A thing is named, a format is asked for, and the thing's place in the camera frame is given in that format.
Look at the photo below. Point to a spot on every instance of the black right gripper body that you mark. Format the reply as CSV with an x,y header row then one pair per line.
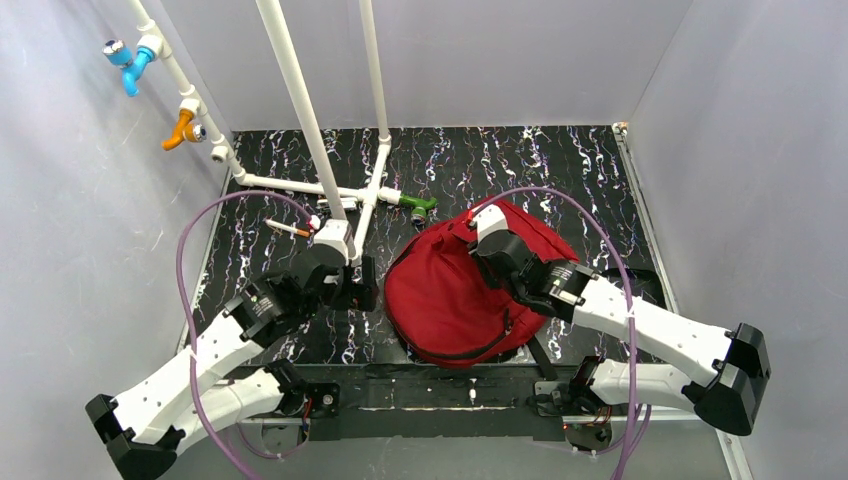
x,y
494,248

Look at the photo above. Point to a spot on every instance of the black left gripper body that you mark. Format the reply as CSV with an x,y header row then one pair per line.
x,y
361,291

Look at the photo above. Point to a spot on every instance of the red student backpack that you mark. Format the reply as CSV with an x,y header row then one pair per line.
x,y
440,307

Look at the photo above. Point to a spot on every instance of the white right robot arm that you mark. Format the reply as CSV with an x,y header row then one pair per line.
x,y
716,373

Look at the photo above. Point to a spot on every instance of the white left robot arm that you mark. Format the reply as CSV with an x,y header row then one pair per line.
x,y
147,427

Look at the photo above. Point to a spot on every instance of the white orange-tipped marker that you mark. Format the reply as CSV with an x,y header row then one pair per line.
x,y
281,227

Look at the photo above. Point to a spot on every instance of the orange faucet valve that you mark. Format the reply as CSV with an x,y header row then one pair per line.
x,y
185,130

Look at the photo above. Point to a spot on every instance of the blue faucet valve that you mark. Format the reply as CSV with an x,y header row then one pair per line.
x,y
133,63

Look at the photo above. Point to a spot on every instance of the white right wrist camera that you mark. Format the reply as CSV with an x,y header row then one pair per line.
x,y
487,221

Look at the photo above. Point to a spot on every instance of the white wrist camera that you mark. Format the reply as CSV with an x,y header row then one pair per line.
x,y
487,221
333,244

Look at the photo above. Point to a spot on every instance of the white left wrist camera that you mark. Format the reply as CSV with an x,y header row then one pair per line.
x,y
333,244

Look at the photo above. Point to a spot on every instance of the aluminium rail frame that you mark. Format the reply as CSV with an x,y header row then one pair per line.
x,y
671,448

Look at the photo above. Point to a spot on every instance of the white PVC pipe frame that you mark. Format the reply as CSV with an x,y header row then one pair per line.
x,y
357,206

